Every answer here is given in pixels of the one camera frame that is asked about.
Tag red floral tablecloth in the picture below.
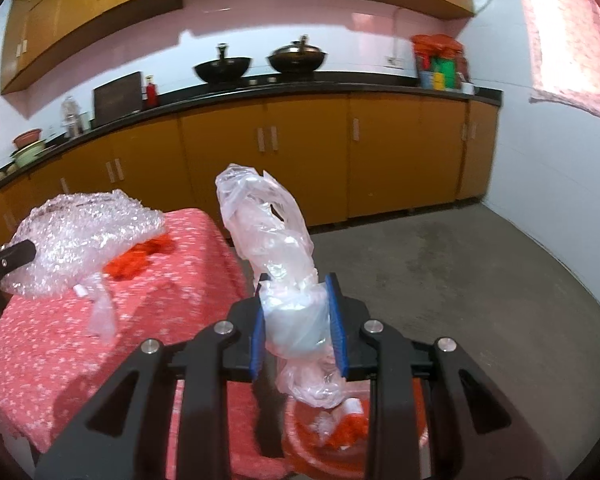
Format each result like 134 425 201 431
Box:
0 207 294 480

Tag clear bubble wrap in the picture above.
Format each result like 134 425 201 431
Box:
0 190 166 299

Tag red plastic bag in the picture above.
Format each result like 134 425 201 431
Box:
104 233 175 281

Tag green basin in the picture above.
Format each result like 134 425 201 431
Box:
12 140 45 168

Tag upper wooden cabinets left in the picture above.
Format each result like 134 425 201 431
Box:
0 0 183 94

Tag lower wooden cabinets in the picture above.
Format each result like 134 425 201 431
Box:
0 92 500 246

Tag clear jar in bag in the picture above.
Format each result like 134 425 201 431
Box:
61 96 82 139

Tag clear plastic bag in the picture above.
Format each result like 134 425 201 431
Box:
215 164 346 408

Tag pink window curtain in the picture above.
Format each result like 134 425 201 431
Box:
520 0 600 118

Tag red basin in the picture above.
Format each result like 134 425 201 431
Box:
12 128 42 150

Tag green yellow containers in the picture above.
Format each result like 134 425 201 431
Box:
418 56 456 90

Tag white cup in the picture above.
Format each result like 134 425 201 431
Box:
460 81 476 96

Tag black wok with lid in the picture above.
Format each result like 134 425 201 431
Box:
268 35 327 78

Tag black countertop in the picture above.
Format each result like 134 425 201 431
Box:
0 70 503 191

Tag black wok left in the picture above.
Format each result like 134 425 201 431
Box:
194 44 251 84

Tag red bottle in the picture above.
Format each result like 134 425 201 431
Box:
145 75 159 108

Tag red plastic trash basket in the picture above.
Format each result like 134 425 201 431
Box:
279 376 432 480

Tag red bag on counter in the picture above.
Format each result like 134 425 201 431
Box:
411 34 464 70

